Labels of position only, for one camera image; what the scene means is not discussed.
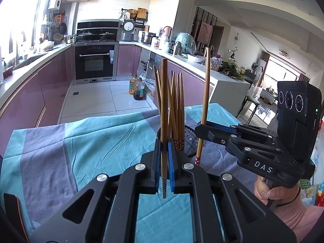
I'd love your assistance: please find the pink sleeved right forearm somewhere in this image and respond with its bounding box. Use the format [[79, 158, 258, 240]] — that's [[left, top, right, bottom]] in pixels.
[[274, 193, 323, 243]]

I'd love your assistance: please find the mint green kitchen appliance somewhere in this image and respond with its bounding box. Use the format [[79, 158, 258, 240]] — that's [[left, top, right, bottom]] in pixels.
[[175, 32, 197, 55]]

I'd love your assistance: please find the person's right hand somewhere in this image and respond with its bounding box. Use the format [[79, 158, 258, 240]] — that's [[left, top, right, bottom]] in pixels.
[[254, 176, 300, 205]]

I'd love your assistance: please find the black mesh utensil holder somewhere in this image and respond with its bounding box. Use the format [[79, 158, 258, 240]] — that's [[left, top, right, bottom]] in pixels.
[[168, 125, 198, 158]]

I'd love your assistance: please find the green plant on counter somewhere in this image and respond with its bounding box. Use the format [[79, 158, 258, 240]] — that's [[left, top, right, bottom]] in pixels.
[[218, 60, 244, 81]]

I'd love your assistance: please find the dark soy sauce bottle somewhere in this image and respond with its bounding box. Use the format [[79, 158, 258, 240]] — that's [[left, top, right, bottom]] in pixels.
[[133, 78, 145, 100]]

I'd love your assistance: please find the cooking oil bottle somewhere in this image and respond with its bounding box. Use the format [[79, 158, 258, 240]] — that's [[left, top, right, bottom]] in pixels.
[[129, 74, 138, 95]]

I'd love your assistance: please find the dark brown chopstick in holder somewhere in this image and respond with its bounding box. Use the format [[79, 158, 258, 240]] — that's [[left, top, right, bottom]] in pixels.
[[153, 65, 161, 116]]

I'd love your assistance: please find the teal and grey tablecloth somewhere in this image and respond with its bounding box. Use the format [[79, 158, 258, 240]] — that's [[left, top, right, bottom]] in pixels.
[[1, 110, 256, 242]]

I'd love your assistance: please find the steel cooking pot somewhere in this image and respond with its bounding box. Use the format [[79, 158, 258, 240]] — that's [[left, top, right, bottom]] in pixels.
[[141, 31, 156, 45]]

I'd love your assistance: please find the built-in black oven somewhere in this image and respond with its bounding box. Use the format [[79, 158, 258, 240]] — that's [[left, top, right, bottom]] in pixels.
[[74, 19, 119, 84]]

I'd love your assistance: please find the white rice cooker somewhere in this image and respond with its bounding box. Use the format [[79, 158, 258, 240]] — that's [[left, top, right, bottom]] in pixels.
[[121, 20, 136, 42]]

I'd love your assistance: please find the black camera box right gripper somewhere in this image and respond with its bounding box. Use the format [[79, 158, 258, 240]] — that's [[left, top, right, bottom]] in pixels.
[[277, 81, 322, 163]]

